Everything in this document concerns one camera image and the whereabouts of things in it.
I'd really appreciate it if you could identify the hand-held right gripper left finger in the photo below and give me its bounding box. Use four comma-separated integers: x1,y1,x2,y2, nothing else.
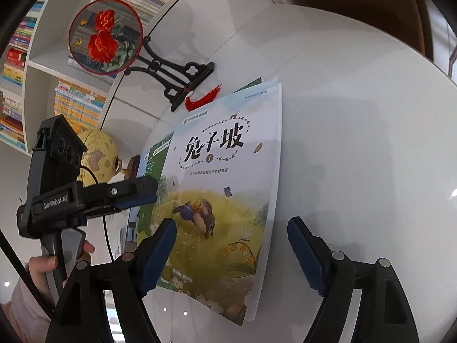
45,217,178,343

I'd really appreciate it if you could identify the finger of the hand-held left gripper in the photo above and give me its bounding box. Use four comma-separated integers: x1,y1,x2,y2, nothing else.
85,195,158,218
74,175,159,206

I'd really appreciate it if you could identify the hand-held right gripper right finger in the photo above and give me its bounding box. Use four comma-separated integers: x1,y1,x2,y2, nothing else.
287,216,422,343

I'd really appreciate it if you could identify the person's left hand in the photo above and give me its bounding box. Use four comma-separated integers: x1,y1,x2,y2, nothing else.
28,241,96,294

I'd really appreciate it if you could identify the embroidered round fan on stand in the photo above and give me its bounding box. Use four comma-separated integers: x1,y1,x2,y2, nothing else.
68,0,216,112

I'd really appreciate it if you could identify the white bookshelf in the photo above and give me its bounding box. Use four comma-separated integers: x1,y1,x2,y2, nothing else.
0,0,286,158

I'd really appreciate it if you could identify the bright green leaf book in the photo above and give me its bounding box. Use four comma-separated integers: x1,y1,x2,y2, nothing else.
137,76,264,258

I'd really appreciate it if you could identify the row of colourful shelf volumes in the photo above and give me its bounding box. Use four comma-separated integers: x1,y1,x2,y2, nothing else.
3,0,41,88
0,91,27,152

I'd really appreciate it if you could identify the row of orange spined volumes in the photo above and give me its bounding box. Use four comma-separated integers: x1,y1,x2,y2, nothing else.
53,79,108,133

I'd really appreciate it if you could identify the person's left forearm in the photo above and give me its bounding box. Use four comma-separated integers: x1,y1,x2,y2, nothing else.
0,277,56,343

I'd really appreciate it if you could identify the rabbit meadow cover book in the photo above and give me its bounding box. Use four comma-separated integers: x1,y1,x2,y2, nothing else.
150,79,283,326

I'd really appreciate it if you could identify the red tassel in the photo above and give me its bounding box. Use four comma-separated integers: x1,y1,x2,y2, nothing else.
185,84,224,112

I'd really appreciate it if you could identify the vintage yellow globe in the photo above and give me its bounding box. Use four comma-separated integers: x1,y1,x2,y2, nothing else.
76,129,141,188

